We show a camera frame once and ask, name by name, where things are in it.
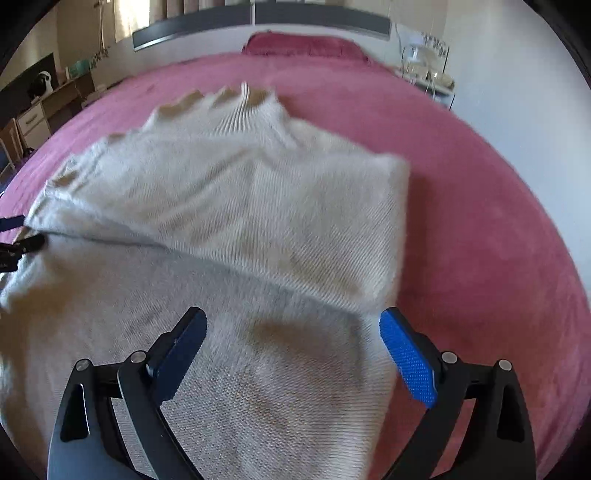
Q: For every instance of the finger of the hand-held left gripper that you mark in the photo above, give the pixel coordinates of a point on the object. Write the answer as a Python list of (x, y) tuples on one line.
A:
[(25, 247), (11, 223)]

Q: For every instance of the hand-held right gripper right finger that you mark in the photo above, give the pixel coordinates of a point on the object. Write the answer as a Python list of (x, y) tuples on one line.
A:
[(411, 360)]

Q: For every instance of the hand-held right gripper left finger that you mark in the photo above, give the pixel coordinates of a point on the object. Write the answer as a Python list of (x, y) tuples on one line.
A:
[(182, 355)]

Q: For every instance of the beige knit sweater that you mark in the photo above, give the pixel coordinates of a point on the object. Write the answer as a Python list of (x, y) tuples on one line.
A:
[(231, 207)]

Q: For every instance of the blue chair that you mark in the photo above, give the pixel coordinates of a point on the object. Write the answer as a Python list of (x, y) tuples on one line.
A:
[(5, 157)]

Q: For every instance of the black monitor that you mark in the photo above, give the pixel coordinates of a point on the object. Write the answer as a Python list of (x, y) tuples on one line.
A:
[(18, 92)]

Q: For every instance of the wooden desk with drawers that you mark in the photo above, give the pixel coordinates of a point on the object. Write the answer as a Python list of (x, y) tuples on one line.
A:
[(60, 99)]

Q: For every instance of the white round desk device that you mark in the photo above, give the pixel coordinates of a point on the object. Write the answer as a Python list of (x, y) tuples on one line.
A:
[(40, 85)]

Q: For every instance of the pink fleece blanket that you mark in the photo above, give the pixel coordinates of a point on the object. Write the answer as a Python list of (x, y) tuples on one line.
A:
[(485, 230)]

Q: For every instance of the teal box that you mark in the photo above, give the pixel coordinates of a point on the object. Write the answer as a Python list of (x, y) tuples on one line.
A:
[(81, 69)]

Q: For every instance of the white floor stand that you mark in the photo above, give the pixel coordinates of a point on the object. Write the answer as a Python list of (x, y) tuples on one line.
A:
[(100, 27)]

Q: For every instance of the white nightstand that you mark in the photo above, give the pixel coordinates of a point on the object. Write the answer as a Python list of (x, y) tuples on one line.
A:
[(438, 94)]

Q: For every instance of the cream tabletop device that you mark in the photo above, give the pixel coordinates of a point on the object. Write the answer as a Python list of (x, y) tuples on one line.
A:
[(441, 79)]

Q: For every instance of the pink pillow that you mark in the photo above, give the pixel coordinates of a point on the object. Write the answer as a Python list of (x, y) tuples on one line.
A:
[(304, 46)]

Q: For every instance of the grey and white headboard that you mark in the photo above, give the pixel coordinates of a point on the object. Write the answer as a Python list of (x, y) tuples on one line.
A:
[(323, 18)]

